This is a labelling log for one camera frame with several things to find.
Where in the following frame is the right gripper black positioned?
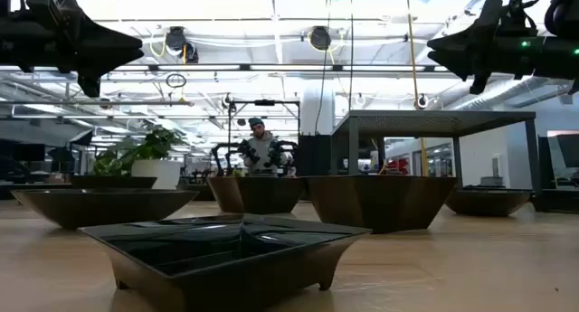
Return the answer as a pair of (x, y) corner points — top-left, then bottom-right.
(427, 0), (546, 95)

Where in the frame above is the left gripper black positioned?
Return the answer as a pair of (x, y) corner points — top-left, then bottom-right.
(26, 4), (145, 99)

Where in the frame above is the wavy-edged black plate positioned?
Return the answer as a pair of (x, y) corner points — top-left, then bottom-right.
(178, 183), (216, 203)
(11, 187), (199, 231)
(69, 175), (158, 190)
(444, 187), (534, 217)

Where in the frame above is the deep square black plate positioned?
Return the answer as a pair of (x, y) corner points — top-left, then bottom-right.
(303, 175), (459, 235)

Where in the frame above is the star-embossed black plate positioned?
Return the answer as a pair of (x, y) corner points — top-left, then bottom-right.
(206, 175), (308, 215)

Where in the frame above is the small square black plate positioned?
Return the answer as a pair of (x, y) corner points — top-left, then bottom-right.
(77, 213), (373, 312)

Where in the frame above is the grey perforated metal shelf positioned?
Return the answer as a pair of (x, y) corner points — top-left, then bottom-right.
(331, 109), (543, 195)

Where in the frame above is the green plant in white pot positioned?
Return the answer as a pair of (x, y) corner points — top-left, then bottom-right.
(88, 123), (186, 191)

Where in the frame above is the red object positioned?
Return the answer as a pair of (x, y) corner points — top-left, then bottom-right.
(386, 157), (411, 175)

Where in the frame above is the white building column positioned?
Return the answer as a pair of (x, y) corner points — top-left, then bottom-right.
(300, 79), (337, 137)

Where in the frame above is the person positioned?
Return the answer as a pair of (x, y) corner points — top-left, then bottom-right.
(242, 117), (295, 177)

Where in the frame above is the black cabinet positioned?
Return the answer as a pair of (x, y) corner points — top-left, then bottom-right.
(296, 133), (335, 178)

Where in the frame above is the silver ventilation duct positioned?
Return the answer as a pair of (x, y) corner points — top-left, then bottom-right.
(445, 74), (579, 112)

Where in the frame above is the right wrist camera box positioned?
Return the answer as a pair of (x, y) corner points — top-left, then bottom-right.
(505, 0), (540, 36)

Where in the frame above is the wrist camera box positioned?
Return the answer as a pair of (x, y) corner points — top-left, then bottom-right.
(24, 0), (69, 20)
(505, 0), (540, 36)

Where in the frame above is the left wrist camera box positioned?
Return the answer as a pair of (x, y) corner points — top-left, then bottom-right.
(24, 0), (69, 20)

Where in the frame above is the black ceiling cord reel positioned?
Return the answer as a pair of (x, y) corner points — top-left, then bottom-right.
(163, 25), (200, 64)
(308, 25), (333, 52)

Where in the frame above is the yellow hanging cable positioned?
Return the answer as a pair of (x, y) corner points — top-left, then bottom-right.
(403, 0), (430, 177)

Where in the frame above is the black hanging cable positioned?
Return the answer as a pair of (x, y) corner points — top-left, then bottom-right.
(346, 0), (356, 112)

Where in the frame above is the dark wall monitor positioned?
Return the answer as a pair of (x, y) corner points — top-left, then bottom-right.
(546, 129), (579, 168)

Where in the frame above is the black background rig frame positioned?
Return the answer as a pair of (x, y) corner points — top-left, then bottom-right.
(227, 99), (301, 177)

